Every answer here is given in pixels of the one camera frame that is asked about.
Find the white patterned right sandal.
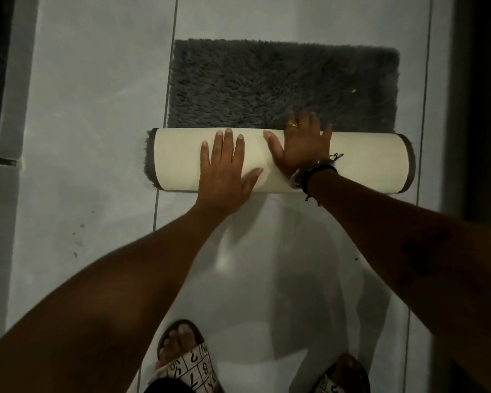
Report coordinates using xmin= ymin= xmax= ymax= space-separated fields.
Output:
xmin=311 ymin=352 xmax=371 ymax=393

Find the black cord bracelet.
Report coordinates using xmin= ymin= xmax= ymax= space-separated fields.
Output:
xmin=300 ymin=152 xmax=344 ymax=202

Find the dark door frame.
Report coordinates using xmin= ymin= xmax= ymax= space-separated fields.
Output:
xmin=450 ymin=0 xmax=491 ymax=225

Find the person's right foot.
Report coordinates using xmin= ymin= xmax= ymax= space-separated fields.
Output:
xmin=329 ymin=354 xmax=367 ymax=387

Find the white patterned sandal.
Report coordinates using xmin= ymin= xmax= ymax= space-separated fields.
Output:
xmin=147 ymin=319 xmax=226 ymax=393
xmin=311 ymin=352 xmax=371 ymax=393

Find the grey shaggy bath mat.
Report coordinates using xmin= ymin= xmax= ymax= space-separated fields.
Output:
xmin=144 ymin=38 xmax=416 ymax=194

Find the person's right hand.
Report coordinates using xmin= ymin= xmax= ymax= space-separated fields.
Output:
xmin=263 ymin=110 xmax=333 ymax=179

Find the white patterned left sandal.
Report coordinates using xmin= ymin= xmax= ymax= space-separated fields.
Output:
xmin=147 ymin=319 xmax=226 ymax=393

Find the person's left forearm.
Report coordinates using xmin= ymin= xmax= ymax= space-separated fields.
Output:
xmin=0 ymin=206 xmax=230 ymax=393

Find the person's foot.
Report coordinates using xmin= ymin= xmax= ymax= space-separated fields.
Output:
xmin=329 ymin=354 xmax=367 ymax=387
xmin=155 ymin=323 xmax=201 ymax=371

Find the person's left foot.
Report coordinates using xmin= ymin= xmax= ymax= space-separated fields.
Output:
xmin=155 ymin=323 xmax=201 ymax=371

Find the person's left hand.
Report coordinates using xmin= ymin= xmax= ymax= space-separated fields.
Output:
xmin=195 ymin=128 xmax=264 ymax=215

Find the silver bangle bracelet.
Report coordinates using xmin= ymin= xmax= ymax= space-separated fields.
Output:
xmin=289 ymin=161 xmax=322 ymax=189

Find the person's right forearm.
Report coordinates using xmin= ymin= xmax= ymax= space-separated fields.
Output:
xmin=307 ymin=169 xmax=491 ymax=393

